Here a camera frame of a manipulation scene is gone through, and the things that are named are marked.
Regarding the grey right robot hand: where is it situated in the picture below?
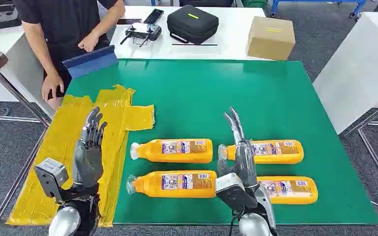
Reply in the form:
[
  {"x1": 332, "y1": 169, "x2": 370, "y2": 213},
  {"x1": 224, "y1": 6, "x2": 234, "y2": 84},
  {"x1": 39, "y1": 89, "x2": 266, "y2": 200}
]
[{"x1": 217, "y1": 107, "x2": 259, "y2": 190}]

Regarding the person's right hand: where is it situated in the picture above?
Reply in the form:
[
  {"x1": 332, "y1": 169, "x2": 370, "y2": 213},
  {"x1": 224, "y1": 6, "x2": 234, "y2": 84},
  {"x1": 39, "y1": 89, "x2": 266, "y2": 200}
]
[{"x1": 41, "y1": 70, "x2": 65, "y2": 102}]

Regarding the person's left hand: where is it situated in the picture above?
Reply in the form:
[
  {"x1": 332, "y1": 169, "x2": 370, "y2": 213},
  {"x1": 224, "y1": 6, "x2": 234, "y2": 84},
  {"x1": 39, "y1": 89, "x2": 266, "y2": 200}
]
[{"x1": 78, "y1": 30, "x2": 101, "y2": 53}]

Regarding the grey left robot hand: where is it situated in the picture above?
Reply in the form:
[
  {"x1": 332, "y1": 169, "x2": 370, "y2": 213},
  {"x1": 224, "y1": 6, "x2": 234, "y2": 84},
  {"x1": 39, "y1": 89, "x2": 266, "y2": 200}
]
[{"x1": 71, "y1": 107, "x2": 108, "y2": 193}]

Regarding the orange drink bottle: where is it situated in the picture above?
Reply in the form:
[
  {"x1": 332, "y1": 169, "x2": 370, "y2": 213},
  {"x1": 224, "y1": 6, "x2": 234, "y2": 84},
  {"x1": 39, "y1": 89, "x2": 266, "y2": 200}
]
[
  {"x1": 130, "y1": 139, "x2": 213, "y2": 164},
  {"x1": 257, "y1": 176, "x2": 318, "y2": 205},
  {"x1": 126, "y1": 170, "x2": 218, "y2": 199},
  {"x1": 218, "y1": 140, "x2": 304, "y2": 165}
]

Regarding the dark smartphone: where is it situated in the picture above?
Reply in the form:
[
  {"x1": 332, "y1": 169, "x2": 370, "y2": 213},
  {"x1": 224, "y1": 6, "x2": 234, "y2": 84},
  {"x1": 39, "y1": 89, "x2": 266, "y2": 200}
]
[{"x1": 143, "y1": 8, "x2": 164, "y2": 25}]

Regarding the blue tablet case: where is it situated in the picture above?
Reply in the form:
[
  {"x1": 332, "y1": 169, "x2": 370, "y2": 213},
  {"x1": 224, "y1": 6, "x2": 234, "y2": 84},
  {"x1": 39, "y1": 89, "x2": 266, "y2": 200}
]
[{"x1": 62, "y1": 45, "x2": 120, "y2": 80}]

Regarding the person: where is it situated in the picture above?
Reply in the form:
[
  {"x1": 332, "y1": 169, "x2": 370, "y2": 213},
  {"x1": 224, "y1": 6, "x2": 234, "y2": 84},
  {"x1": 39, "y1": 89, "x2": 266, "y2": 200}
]
[{"x1": 13, "y1": 0, "x2": 126, "y2": 110}]

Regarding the yellow plastic sheet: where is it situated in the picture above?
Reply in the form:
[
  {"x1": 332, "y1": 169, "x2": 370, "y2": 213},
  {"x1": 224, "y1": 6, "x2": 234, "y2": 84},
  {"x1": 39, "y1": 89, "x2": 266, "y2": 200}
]
[{"x1": 6, "y1": 85, "x2": 156, "y2": 228}]

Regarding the white bench table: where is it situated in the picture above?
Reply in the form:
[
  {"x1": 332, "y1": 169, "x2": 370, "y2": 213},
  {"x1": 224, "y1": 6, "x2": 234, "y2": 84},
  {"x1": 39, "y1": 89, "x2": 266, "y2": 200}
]
[{"x1": 0, "y1": 26, "x2": 56, "y2": 118}]

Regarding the black remote controller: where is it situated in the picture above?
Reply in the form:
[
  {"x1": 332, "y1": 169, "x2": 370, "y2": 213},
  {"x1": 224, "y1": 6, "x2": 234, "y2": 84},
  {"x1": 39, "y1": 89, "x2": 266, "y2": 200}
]
[{"x1": 120, "y1": 22, "x2": 162, "y2": 48}]

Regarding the green table mat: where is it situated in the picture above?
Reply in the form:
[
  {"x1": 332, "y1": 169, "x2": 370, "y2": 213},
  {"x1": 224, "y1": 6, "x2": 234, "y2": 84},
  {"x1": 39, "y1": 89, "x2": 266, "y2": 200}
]
[{"x1": 65, "y1": 59, "x2": 378, "y2": 225}]

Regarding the black zip carrying case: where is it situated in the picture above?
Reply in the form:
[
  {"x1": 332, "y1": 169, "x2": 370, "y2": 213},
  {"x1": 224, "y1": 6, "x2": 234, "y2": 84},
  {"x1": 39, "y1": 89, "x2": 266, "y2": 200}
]
[{"x1": 166, "y1": 4, "x2": 220, "y2": 45}]

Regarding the brown cardboard box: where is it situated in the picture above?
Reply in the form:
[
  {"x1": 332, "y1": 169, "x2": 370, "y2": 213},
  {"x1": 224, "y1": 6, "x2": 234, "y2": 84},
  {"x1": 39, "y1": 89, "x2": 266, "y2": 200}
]
[{"x1": 247, "y1": 16, "x2": 296, "y2": 61}]

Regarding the white side table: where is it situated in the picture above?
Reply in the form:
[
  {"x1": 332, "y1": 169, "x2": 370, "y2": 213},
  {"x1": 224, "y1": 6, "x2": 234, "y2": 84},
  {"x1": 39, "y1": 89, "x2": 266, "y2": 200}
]
[{"x1": 313, "y1": 12, "x2": 378, "y2": 135}]

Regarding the green crate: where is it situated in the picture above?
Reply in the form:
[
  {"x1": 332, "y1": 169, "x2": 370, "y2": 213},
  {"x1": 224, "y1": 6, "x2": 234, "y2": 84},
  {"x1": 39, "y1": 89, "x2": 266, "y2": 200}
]
[{"x1": 241, "y1": 0, "x2": 270, "y2": 8}]

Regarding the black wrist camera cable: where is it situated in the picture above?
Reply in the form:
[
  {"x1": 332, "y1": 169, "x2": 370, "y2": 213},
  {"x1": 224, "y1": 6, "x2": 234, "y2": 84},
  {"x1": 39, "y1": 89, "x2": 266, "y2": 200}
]
[{"x1": 228, "y1": 211, "x2": 239, "y2": 236}]

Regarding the blue cart frame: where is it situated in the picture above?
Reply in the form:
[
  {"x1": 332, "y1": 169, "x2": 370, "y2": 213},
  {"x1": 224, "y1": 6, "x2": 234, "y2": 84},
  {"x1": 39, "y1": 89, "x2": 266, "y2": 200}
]
[{"x1": 270, "y1": 0, "x2": 367, "y2": 19}]

